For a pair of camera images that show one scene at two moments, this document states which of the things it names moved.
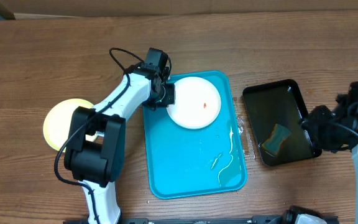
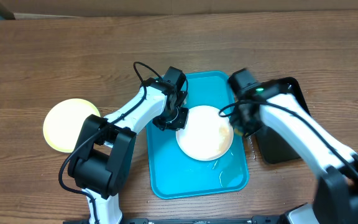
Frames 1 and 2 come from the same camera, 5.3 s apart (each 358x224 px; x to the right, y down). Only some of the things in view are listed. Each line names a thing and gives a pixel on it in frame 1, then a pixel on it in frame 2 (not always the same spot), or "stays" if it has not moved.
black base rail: (256, 219) stays
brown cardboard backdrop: (25, 9) stays
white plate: (197, 103) → (207, 135)
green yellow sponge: (278, 135) → (237, 131)
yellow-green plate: (57, 120) stays
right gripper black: (312, 124) → (239, 121)
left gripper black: (170, 99) → (180, 123)
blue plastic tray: (184, 163) stays
